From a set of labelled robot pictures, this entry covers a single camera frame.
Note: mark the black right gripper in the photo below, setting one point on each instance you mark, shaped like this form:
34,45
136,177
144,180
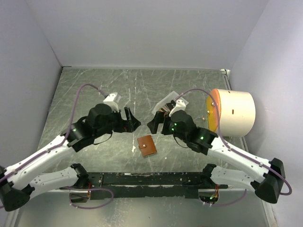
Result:
160,117

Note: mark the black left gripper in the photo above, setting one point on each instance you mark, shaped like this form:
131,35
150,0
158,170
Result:
129,125

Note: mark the brown leather card holder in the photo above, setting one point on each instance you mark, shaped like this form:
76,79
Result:
146,145

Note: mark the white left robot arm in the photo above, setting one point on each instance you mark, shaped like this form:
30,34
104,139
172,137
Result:
26,179

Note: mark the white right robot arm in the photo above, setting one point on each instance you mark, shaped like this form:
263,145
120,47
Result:
265,177

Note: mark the white plastic card bin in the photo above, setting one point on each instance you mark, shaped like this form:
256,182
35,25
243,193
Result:
170,98

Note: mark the white cylinder with orange lid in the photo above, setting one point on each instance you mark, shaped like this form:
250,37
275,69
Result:
233,111

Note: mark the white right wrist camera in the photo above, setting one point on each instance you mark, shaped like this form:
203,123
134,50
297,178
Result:
180,105

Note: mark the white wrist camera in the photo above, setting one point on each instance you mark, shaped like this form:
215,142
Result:
180,105
112,101

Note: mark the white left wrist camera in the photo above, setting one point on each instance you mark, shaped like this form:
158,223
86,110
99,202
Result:
112,101

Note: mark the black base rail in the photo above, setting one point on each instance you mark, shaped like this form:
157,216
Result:
140,185

